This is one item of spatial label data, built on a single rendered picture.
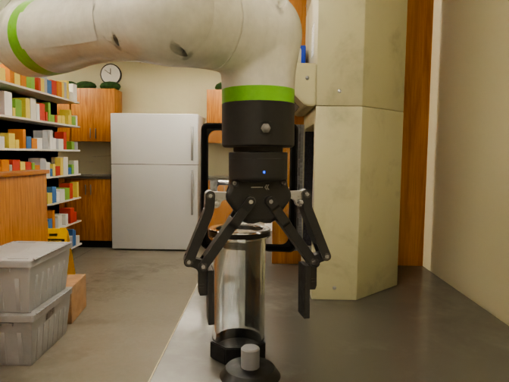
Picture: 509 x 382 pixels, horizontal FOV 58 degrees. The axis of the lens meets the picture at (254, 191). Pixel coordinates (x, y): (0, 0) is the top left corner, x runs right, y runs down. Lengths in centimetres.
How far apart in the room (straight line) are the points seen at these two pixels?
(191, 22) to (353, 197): 75
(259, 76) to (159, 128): 561
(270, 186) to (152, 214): 565
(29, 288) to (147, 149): 344
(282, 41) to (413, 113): 104
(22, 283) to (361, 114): 242
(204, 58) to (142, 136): 569
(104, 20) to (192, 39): 11
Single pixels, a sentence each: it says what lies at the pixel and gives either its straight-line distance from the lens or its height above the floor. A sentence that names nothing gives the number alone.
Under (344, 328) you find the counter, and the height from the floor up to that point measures 94.
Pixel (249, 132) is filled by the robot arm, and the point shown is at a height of 132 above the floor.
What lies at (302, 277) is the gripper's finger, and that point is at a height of 113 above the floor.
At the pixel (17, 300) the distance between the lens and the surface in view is 315.
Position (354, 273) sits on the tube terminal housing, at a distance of 117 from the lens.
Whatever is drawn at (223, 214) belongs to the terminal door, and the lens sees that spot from 146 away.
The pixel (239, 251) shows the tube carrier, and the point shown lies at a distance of 77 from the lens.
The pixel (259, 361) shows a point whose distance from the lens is 74.
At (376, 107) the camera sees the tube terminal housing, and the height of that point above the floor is 141.
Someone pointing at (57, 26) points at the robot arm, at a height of 145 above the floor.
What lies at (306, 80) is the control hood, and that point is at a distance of 113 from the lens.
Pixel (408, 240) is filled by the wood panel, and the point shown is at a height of 102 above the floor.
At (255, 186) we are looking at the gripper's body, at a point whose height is 125.
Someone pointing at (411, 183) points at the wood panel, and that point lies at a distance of 156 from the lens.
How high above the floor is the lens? 129
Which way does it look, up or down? 5 degrees down
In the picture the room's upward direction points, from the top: 1 degrees clockwise
